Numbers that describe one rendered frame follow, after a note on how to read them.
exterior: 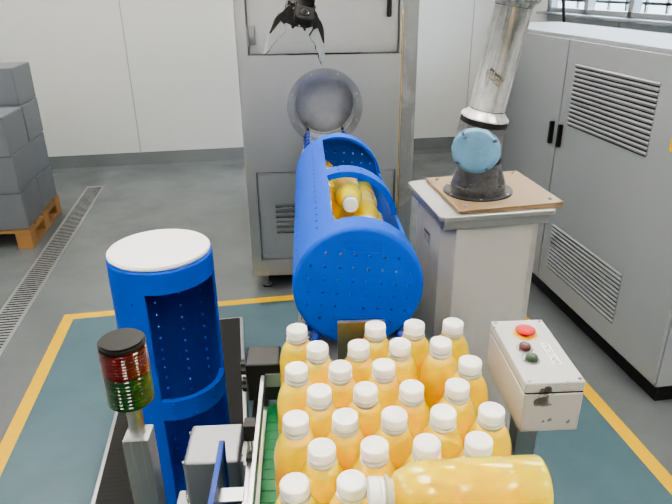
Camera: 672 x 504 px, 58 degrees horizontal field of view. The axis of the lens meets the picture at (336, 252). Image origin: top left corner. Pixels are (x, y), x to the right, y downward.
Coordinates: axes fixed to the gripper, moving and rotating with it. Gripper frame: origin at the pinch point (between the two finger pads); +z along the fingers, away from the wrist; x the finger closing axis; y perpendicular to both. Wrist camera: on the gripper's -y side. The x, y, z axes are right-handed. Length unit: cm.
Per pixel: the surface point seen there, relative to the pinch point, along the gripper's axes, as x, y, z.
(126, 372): 26, -94, 22
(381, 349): -17, -72, 33
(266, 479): 3, -86, 52
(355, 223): -13, -48, 20
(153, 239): 31, -3, 55
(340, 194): -16.6, -13.1, 29.3
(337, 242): -10, -50, 24
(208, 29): 34, 460, 89
